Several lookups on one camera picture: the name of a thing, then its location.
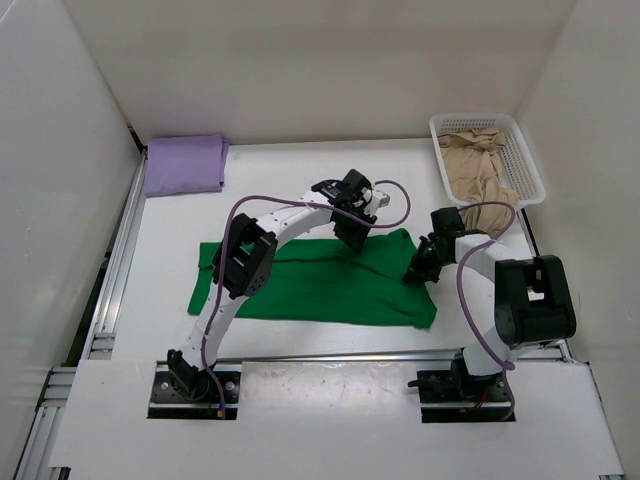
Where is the beige t shirt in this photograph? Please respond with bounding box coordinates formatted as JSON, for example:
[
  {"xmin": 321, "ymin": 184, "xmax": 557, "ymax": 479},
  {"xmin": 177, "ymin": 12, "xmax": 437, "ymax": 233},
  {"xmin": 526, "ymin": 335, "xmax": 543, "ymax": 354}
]
[{"xmin": 438, "ymin": 127, "xmax": 519, "ymax": 235}]

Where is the green t shirt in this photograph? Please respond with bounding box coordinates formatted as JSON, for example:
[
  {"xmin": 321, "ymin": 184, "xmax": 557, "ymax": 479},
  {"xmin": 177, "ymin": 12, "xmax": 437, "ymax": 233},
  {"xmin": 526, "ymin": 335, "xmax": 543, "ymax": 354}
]
[{"xmin": 186, "ymin": 227, "xmax": 438, "ymax": 330}]

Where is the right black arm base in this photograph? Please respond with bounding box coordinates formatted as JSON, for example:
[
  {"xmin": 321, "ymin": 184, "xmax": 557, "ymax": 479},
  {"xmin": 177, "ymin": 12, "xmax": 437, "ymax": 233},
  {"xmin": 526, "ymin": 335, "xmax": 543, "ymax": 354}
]
[{"xmin": 407, "ymin": 353, "xmax": 516, "ymax": 424}]

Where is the purple t shirt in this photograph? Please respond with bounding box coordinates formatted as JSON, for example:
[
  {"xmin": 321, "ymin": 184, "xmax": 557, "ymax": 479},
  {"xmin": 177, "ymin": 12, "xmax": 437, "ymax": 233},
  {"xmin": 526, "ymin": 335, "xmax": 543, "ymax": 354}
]
[{"xmin": 143, "ymin": 134, "xmax": 231, "ymax": 198}]

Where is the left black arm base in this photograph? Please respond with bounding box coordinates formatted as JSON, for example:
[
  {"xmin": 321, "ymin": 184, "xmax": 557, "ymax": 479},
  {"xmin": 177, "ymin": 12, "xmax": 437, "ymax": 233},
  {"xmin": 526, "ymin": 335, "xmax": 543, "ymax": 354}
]
[{"xmin": 147, "ymin": 361, "xmax": 242, "ymax": 420}]

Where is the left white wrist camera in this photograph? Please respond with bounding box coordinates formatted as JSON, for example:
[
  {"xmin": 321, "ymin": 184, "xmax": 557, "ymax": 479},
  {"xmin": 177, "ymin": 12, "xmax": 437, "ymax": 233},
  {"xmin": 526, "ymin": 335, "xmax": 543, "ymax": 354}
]
[{"xmin": 365, "ymin": 189, "xmax": 390, "ymax": 215}]

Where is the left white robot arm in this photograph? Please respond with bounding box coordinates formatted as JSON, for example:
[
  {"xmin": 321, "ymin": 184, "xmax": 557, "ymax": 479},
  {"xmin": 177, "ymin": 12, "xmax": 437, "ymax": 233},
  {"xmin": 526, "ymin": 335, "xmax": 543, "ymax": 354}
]
[{"xmin": 167, "ymin": 170, "xmax": 390, "ymax": 402}]

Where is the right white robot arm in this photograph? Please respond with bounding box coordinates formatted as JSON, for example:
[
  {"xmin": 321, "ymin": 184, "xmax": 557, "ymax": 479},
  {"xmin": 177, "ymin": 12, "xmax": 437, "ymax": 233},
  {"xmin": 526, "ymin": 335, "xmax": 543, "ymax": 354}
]
[{"xmin": 403, "ymin": 207, "xmax": 577, "ymax": 400}]

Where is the white plastic basket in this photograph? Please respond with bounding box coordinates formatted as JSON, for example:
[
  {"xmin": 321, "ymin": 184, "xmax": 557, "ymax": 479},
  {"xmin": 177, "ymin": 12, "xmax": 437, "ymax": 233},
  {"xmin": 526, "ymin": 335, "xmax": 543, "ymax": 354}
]
[{"xmin": 429, "ymin": 113, "xmax": 546, "ymax": 209}]

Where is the aluminium frame rail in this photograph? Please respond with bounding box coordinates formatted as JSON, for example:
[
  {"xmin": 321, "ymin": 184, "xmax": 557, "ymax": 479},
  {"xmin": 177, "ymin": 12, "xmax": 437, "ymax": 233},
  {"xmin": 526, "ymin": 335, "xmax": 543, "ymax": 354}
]
[{"xmin": 14, "ymin": 148, "xmax": 148, "ymax": 479}]

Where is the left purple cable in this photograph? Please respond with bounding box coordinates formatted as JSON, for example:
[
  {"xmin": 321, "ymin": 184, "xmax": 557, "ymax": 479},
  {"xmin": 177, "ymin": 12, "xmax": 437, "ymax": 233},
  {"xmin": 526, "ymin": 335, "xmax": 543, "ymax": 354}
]
[{"xmin": 199, "ymin": 179, "xmax": 414, "ymax": 414}]

